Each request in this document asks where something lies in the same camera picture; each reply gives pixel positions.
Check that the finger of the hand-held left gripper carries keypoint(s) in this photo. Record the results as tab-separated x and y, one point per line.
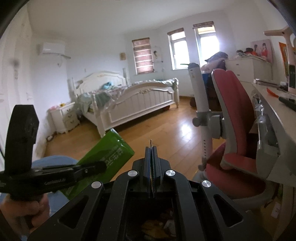
92	170

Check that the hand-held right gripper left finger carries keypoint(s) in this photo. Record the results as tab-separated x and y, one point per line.
148	164

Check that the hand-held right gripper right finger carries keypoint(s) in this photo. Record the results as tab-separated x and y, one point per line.
156	164

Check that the bright green packet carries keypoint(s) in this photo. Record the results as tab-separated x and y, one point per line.
108	148

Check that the person's left hand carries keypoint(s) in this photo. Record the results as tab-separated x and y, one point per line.
23	209

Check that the blue star-print cloth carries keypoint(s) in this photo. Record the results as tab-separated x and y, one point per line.
55	161

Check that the pink toy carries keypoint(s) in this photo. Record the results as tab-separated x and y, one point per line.
55	108

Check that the white nightstand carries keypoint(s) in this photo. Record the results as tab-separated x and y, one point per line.
66	118

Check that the white wooden bed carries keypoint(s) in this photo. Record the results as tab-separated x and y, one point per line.
138	105

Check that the rumpled light bedding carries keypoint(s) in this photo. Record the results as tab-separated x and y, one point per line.
108	95

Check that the teal plush toy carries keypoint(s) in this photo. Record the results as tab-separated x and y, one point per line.
107	85

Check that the white air conditioner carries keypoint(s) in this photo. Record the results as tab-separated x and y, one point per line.
52	47

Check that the red and white chair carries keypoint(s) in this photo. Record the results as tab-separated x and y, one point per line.
233	104

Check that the window with brown blind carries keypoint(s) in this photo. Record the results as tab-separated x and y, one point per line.
143	56

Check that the narrow bright window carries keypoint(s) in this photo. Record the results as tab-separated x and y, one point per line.
178	49
208	46

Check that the pile of dark clothes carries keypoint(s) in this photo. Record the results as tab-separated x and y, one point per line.
218	58

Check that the white desk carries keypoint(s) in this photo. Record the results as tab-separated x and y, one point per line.
277	113

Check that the white chest of drawers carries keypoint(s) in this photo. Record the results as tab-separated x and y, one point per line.
249	69

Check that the orange tool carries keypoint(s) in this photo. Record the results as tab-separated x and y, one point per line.
271	91

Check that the black remote control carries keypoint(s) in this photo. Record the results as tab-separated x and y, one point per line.
288	101

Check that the red black plush toy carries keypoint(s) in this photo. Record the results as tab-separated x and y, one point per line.
251	51

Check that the beige desk lamp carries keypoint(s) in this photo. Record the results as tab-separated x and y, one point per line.
288	34

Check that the small beige wall frame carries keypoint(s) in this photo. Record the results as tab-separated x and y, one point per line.
122	56

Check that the white wall poster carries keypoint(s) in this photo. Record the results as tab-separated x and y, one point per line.
157	53

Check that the pink wall poster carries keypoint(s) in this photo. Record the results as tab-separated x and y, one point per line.
262	49

